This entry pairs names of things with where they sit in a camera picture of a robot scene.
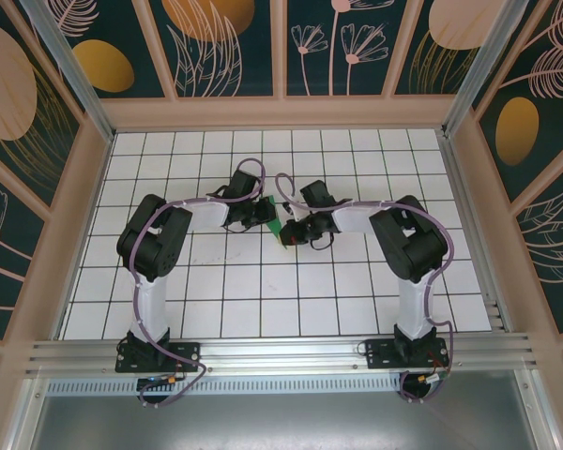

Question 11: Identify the grey metal shelf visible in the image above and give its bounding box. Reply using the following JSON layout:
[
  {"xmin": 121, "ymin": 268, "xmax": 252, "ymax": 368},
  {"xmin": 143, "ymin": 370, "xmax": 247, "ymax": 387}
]
[{"xmin": 27, "ymin": 392, "xmax": 557, "ymax": 450}]

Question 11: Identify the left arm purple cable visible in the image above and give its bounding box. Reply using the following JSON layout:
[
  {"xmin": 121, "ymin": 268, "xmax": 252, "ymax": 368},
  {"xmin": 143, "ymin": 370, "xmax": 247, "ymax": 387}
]
[{"xmin": 129, "ymin": 157, "xmax": 269, "ymax": 409}]

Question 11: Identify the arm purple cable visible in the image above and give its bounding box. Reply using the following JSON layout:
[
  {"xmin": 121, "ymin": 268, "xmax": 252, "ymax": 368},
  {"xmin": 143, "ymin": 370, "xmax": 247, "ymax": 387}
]
[
  {"xmin": 129, "ymin": 157, "xmax": 269, "ymax": 409},
  {"xmin": 275, "ymin": 172, "xmax": 455, "ymax": 405}
]

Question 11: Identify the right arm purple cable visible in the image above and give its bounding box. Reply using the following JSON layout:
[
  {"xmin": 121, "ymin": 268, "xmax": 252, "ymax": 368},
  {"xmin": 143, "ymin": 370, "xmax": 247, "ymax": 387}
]
[{"xmin": 275, "ymin": 172, "xmax": 455, "ymax": 405}]

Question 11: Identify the long aluminium mounting rail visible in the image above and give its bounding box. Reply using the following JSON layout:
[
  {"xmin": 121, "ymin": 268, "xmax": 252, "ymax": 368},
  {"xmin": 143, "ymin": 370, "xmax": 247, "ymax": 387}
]
[{"xmin": 25, "ymin": 331, "xmax": 541, "ymax": 377}]

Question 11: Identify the grey slotted cable duct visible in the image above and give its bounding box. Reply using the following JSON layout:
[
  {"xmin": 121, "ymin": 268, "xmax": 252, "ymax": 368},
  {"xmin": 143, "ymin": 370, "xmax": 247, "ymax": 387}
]
[{"xmin": 46, "ymin": 377, "xmax": 404, "ymax": 396}]

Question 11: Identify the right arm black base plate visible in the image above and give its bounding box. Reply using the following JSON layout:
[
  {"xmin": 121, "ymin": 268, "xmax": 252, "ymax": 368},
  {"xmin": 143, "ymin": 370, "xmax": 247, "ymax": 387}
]
[{"xmin": 364, "ymin": 337, "xmax": 451, "ymax": 371}]

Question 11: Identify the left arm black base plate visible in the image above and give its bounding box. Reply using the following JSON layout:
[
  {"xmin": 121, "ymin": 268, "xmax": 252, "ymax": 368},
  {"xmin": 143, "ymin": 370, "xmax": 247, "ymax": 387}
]
[{"xmin": 114, "ymin": 340, "xmax": 203, "ymax": 375}]

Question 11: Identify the aluminium side rail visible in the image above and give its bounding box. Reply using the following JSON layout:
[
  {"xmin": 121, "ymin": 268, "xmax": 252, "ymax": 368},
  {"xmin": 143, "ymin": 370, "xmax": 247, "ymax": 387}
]
[{"xmin": 438, "ymin": 133, "xmax": 515, "ymax": 335}]

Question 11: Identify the aluminium frame post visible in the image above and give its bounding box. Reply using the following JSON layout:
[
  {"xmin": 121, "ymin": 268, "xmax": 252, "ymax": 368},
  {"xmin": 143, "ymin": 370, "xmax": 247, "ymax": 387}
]
[
  {"xmin": 18, "ymin": 0, "xmax": 116, "ymax": 143},
  {"xmin": 440, "ymin": 0, "xmax": 531, "ymax": 137}
]

